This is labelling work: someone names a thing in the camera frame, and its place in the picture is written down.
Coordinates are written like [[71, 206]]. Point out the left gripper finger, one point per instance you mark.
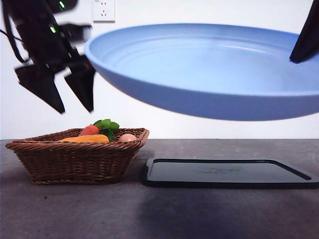
[[41, 84], [83, 84]]

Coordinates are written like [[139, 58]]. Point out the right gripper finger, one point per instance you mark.
[[307, 42]]

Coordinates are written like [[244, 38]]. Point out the orange corn cob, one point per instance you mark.
[[87, 139]]

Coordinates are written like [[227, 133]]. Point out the blue round plate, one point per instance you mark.
[[199, 74]]

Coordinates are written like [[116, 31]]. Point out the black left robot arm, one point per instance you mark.
[[40, 32]]

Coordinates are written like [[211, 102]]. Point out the brown wicker basket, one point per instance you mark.
[[74, 161]]

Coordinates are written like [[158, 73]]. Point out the red-orange carrot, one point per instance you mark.
[[90, 130]]

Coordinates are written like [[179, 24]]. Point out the green leafy vegetable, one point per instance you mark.
[[107, 125]]

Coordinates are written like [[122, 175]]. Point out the brown egg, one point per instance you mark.
[[127, 138]]

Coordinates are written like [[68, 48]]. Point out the black cutting board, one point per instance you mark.
[[224, 174]]

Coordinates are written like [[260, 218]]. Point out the white wall socket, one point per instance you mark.
[[104, 12]]

